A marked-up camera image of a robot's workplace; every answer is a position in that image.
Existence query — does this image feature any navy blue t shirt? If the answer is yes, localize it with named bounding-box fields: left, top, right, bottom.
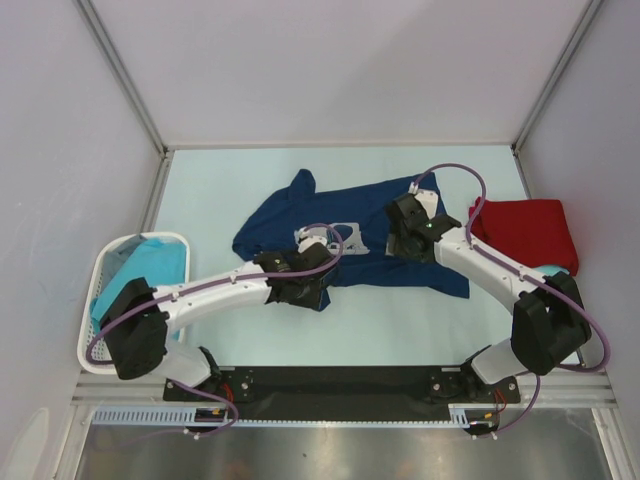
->
left=232, top=169, right=470, bottom=299

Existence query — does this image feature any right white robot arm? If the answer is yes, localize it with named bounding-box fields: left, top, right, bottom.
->
left=385, top=190, right=592, bottom=401

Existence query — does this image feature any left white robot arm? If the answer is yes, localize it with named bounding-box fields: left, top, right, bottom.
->
left=100, top=239, right=342, bottom=400

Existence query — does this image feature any folded red t shirt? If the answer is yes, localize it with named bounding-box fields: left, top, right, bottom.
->
left=468, top=198, right=580, bottom=276

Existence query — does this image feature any folded light blue t shirt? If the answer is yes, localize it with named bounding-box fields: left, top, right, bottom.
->
left=534, top=265, right=570, bottom=277

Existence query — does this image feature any turquoise t shirt in basket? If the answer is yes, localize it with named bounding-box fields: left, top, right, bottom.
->
left=90, top=236, right=187, bottom=330

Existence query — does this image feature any grey shirt in basket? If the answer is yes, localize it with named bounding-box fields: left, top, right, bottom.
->
left=102, top=235, right=146, bottom=284

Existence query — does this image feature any white laundry basket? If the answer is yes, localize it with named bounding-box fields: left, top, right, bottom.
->
left=77, top=232, right=190, bottom=375

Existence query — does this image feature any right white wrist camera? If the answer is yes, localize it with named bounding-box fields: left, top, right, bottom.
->
left=408, top=183, right=439, bottom=218

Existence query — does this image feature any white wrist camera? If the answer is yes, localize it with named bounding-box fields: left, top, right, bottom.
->
left=408, top=183, right=439, bottom=218
left=294, top=227, right=329, bottom=254

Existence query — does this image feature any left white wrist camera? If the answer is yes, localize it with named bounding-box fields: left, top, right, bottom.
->
left=294, top=227, right=329, bottom=254

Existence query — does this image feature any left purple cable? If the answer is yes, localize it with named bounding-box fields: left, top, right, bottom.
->
left=85, top=223, right=346, bottom=444

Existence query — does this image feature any purple cable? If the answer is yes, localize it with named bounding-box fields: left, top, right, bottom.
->
left=408, top=162, right=612, bottom=441
left=85, top=223, right=346, bottom=444

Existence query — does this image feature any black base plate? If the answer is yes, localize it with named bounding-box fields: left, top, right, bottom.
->
left=162, top=363, right=521, bottom=422

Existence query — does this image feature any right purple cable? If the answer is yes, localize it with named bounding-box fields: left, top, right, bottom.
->
left=408, top=162, right=612, bottom=441

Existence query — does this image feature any light blue cable duct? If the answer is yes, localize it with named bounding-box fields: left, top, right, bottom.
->
left=93, top=406, right=233, bottom=427

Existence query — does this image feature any aluminium frame rail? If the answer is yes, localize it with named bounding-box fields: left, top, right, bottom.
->
left=71, top=366, right=615, bottom=408

